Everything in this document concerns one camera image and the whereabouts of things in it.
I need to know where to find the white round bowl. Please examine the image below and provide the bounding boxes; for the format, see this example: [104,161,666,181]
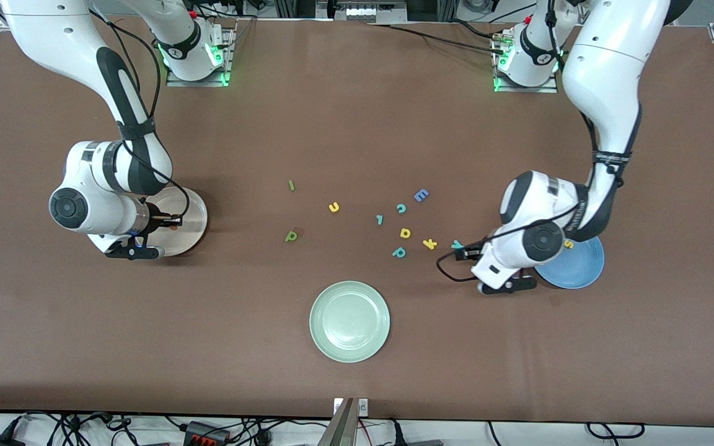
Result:
[145,187,208,258]

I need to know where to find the blue round plate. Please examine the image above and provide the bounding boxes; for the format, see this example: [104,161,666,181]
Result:
[534,235,606,290]

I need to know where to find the pale green round plate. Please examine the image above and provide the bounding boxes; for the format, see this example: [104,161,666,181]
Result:
[309,281,390,364]

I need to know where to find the brown table cover sheet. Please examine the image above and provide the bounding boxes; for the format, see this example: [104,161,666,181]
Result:
[0,15,714,428]

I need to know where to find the aluminium profile bar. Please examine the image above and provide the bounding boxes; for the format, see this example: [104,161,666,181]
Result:
[319,398,358,446]

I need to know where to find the black power strip red switches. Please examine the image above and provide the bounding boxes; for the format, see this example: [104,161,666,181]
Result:
[183,421,231,445]

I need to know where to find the grey metal equipment box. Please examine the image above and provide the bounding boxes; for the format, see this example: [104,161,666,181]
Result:
[315,0,408,24]

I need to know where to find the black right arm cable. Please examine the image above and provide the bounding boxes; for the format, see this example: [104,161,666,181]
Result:
[84,0,192,224]

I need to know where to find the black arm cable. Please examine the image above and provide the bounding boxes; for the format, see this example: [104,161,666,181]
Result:
[436,0,627,282]
[84,0,192,224]

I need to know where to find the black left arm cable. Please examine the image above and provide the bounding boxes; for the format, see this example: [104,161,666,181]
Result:
[436,0,627,282]

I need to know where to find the black cable on table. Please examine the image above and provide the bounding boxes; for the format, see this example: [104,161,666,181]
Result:
[369,20,509,56]

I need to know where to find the black looped cable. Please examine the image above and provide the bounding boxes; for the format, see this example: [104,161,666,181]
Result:
[585,422,646,439]

